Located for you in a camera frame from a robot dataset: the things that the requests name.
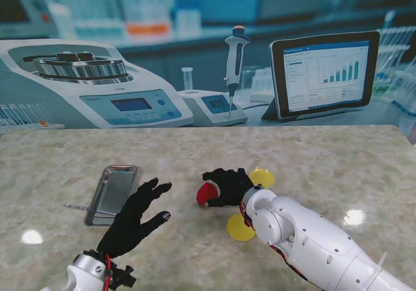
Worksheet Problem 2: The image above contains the yellow-bottomed clear culture dish base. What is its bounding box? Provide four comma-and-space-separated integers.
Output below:
248, 168, 276, 188

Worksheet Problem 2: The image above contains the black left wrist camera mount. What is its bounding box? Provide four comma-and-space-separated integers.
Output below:
110, 264, 137, 288

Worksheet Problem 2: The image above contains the red left wrist cable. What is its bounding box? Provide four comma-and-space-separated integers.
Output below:
103, 253, 114, 288

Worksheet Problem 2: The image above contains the printed laboratory scene backdrop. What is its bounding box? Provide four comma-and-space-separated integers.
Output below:
0, 0, 416, 130

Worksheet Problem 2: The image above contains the yellow-topped clear culture dish lid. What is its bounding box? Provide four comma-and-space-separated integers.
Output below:
226, 213, 257, 242

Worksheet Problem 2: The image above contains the rectangular stainless steel tray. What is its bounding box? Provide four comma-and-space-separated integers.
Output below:
83, 164, 138, 228

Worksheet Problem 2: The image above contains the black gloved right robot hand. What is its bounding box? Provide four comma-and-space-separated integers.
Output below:
201, 168, 255, 208

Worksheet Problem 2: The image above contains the red right wrist cable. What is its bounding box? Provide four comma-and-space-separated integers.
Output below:
239, 201, 308, 281

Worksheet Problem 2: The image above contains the red wrist cable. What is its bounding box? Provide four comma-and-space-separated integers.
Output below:
239, 201, 308, 281
103, 253, 114, 288

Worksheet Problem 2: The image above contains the red round filter paper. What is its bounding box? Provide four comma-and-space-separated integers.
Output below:
196, 182, 221, 207

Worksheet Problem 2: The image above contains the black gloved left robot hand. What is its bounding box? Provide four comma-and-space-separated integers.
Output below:
96, 177, 172, 259

